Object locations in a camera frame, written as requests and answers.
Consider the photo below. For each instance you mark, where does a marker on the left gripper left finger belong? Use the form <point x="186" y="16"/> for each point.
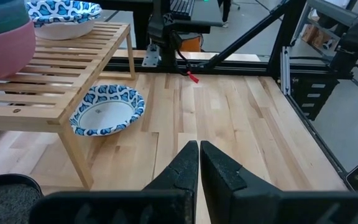
<point x="166" y="199"/>

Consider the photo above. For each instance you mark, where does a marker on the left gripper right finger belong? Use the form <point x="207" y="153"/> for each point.
<point x="244" y="199"/>

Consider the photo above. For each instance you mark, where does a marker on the blue patterned paper bowl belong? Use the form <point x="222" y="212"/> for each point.
<point x="107" y="115"/>
<point x="64" y="9"/>

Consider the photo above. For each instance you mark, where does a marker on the pink bowl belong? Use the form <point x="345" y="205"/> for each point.
<point x="2" y="53"/>

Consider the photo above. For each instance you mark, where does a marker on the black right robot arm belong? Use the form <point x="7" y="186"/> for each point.
<point x="163" y="28"/>

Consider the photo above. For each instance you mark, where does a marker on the wooden slatted shelf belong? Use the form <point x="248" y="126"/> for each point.
<point x="57" y="77"/>

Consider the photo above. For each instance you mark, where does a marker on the black control box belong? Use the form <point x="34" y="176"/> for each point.
<point x="314" y="96"/>

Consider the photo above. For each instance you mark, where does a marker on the red tag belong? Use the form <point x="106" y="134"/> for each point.
<point x="193" y="77"/>

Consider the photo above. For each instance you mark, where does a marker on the silver aluminium strip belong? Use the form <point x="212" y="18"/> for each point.
<point x="285" y="71"/>

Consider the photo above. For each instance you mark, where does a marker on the silver mounting plate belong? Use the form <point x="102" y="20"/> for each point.
<point x="151" y="56"/>

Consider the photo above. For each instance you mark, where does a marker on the orange box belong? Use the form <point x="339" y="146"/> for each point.
<point x="191" y="44"/>

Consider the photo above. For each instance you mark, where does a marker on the cardboard box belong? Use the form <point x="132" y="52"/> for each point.
<point x="310" y="33"/>

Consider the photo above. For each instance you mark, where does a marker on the dark grey desk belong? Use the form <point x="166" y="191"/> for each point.
<point x="207" y="14"/>

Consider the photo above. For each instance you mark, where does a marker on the black keyboard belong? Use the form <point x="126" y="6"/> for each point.
<point x="182" y="6"/>

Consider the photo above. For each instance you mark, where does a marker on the black aluminium table frame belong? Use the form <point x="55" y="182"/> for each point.
<point x="244" y="66"/>

